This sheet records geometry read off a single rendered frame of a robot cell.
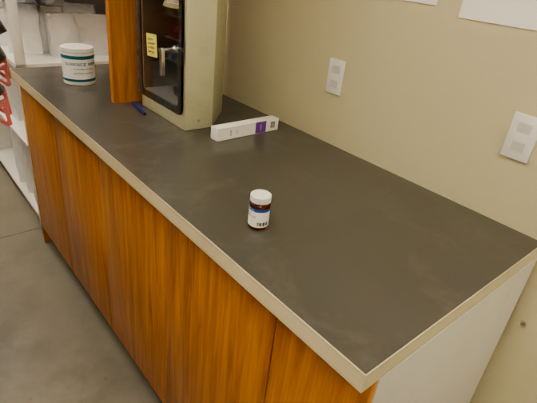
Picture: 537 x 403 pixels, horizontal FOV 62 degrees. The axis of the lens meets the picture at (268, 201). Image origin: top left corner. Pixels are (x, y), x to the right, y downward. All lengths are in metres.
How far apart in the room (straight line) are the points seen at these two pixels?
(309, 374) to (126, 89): 1.32
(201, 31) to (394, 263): 0.94
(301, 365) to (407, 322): 0.22
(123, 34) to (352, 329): 1.37
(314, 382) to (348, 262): 0.25
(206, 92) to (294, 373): 0.99
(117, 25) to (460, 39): 1.15
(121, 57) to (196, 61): 0.39
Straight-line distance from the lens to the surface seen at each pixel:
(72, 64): 2.08
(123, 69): 1.84
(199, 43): 1.53
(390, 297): 0.90
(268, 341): 0.97
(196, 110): 1.58
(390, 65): 1.46
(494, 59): 1.31
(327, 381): 0.88
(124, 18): 1.81
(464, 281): 1.02
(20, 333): 2.22
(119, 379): 1.95
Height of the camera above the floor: 1.48
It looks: 28 degrees down
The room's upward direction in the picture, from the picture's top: 7 degrees clockwise
